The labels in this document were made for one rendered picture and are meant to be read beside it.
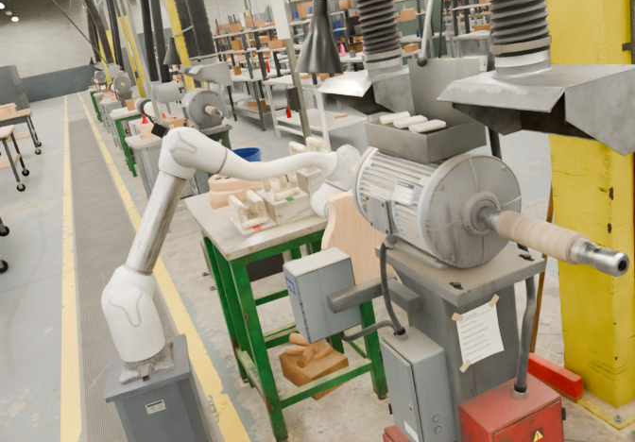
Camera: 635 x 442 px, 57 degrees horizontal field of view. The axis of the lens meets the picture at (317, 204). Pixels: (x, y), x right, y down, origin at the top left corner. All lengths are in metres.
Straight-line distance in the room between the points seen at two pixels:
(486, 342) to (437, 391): 0.17
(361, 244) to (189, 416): 0.82
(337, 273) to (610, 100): 0.77
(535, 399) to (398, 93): 0.82
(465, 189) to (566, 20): 1.11
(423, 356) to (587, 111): 0.68
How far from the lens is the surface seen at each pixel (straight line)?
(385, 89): 1.54
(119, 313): 2.00
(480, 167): 1.27
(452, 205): 1.24
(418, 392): 1.44
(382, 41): 1.59
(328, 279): 1.49
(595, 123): 1.04
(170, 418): 2.12
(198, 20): 3.86
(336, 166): 2.17
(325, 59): 1.57
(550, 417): 1.52
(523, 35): 1.14
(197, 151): 1.96
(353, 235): 1.89
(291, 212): 2.39
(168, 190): 2.13
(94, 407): 3.43
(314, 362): 2.93
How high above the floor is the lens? 1.72
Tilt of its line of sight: 18 degrees down
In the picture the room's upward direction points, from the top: 11 degrees counter-clockwise
